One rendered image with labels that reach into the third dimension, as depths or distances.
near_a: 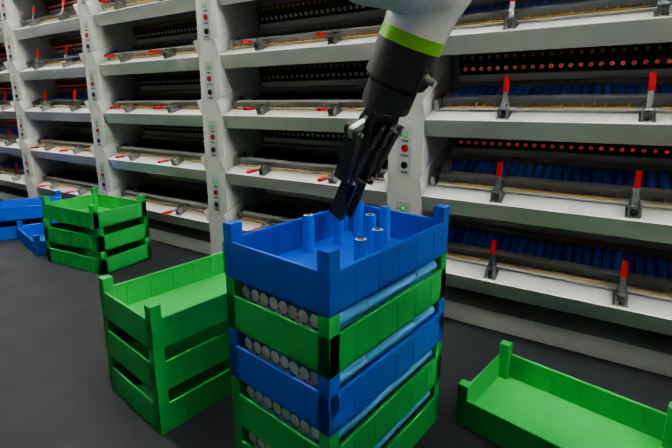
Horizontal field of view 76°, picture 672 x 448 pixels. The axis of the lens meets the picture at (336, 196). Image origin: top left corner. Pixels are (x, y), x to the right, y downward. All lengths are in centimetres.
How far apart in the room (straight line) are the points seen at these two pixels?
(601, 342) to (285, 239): 77
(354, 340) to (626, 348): 75
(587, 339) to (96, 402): 105
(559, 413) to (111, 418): 82
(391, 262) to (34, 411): 74
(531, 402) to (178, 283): 76
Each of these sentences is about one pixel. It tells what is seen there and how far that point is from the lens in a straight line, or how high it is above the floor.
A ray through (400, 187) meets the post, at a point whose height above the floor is 35.
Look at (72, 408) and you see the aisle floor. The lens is 104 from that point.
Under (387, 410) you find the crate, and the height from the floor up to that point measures 12.
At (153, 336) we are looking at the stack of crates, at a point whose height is 19.
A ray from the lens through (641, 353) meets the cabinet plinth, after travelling 119.
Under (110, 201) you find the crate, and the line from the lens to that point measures 188.
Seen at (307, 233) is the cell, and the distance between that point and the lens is 70.
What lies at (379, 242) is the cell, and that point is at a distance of 62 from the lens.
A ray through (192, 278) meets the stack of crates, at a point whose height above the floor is 17.
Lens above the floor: 56
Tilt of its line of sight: 12 degrees down
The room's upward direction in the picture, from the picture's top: straight up
